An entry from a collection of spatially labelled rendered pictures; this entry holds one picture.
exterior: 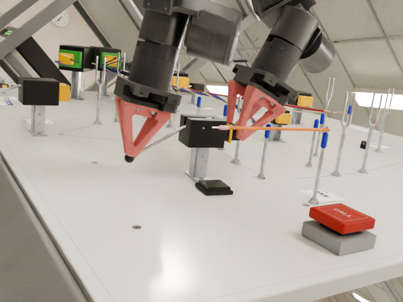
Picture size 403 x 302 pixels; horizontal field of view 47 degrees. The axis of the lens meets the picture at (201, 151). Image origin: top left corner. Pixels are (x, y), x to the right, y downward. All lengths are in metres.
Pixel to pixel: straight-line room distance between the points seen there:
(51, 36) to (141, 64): 7.48
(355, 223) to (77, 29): 7.78
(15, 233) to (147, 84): 0.24
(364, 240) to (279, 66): 0.28
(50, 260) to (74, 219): 0.09
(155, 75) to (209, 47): 0.08
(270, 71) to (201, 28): 0.13
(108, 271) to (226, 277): 0.10
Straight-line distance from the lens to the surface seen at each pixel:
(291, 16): 0.69
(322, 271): 0.46
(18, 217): 0.53
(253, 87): 0.65
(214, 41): 0.59
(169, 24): 0.60
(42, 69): 1.58
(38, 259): 0.44
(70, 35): 8.13
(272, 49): 0.68
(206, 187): 0.62
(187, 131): 0.65
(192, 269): 0.42
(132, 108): 0.60
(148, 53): 0.60
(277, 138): 1.03
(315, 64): 0.76
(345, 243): 0.50
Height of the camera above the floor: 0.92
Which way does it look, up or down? 14 degrees up
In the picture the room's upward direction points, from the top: 46 degrees clockwise
